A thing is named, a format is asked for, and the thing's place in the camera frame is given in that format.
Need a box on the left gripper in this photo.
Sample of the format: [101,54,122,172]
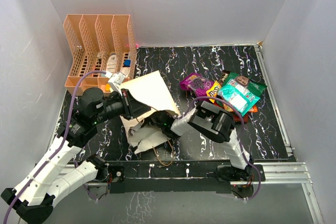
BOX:
[92,88,151,124]

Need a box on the brown paper bag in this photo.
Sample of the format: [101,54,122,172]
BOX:
[121,71,181,155]

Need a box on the purple snack bag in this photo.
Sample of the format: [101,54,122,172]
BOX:
[180,72,214,97]

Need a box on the yellow M&Ms candy pack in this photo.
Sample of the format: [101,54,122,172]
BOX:
[206,81,222,103]

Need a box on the brown Kettle chips bag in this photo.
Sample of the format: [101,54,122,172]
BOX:
[218,70,231,84]

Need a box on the teal snack pack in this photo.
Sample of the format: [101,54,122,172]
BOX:
[217,79,265,116]

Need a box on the orange candy pack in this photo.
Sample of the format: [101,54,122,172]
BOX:
[217,103,259,114]

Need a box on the green snack bag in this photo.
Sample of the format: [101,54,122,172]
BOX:
[220,72,267,98]

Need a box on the orange chips bag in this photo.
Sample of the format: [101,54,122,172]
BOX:
[233,113,248,123]

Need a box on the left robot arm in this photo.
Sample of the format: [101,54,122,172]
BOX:
[1,88,151,223]

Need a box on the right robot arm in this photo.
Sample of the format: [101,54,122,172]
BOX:
[144,101,254,182]

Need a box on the white box red label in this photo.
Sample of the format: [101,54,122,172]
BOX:
[120,67,131,78]

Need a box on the blue stamp block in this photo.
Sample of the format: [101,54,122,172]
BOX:
[123,59,131,67]

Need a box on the white bottle with label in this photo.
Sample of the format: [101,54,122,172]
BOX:
[106,52,118,73]

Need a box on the orange plastic file organizer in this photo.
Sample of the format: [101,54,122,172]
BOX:
[64,14,137,95]

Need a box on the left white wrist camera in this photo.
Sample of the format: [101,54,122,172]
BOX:
[105,71,125,93]

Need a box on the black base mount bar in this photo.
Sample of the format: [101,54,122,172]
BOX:
[108,160,266,195]

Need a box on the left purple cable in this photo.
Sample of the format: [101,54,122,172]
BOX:
[3,70,110,224]

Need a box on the aluminium frame rail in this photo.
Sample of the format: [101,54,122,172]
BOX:
[20,41,325,224]

